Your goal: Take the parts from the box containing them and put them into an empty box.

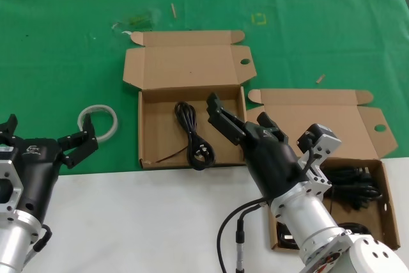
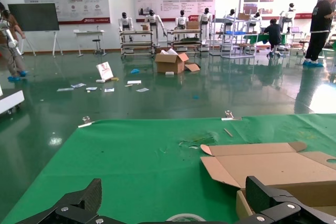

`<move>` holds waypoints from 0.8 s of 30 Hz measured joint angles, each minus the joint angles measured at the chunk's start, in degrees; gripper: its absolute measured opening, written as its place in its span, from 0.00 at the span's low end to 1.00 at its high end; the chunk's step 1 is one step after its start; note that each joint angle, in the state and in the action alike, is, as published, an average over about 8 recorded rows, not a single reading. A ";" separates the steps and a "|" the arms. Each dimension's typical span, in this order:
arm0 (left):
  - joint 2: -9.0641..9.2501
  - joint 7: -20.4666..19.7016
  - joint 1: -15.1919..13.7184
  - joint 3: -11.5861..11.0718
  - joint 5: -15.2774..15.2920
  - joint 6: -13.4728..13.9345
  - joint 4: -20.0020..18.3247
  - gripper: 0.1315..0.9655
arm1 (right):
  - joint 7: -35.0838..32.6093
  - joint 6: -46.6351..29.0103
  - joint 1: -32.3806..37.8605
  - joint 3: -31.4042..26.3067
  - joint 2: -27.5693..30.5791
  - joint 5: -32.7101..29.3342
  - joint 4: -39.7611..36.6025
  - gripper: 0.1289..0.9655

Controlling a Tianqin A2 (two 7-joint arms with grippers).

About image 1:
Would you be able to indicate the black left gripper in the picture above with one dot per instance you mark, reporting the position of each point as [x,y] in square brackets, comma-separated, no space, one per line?
[35,170]

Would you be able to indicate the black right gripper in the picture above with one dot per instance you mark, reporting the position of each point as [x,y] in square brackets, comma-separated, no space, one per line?
[271,164]

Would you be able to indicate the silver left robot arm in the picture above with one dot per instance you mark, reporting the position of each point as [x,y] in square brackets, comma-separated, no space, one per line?
[12,241]

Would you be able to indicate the open cardboard box with dot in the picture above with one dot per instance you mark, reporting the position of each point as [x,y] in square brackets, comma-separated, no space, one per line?
[191,68]

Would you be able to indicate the clear tape roll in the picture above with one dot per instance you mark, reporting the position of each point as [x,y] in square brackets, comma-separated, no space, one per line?
[114,124]

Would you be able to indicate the green cloth mat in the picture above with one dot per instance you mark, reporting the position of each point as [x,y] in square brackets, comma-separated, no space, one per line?
[64,62]

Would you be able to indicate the small wooden stick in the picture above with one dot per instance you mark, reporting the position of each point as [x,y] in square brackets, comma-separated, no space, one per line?
[320,78]
[173,11]

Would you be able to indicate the clear plastic wrapper scrap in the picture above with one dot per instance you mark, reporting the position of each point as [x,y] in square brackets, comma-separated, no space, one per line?
[137,20]

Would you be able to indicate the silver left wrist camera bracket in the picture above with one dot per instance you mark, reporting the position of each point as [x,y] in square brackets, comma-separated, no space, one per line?
[6,170]

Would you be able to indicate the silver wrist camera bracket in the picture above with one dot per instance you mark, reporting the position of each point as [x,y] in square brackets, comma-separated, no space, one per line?
[322,148]
[6,170]

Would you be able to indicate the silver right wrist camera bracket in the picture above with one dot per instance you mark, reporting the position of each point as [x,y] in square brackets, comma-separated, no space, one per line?
[322,148]

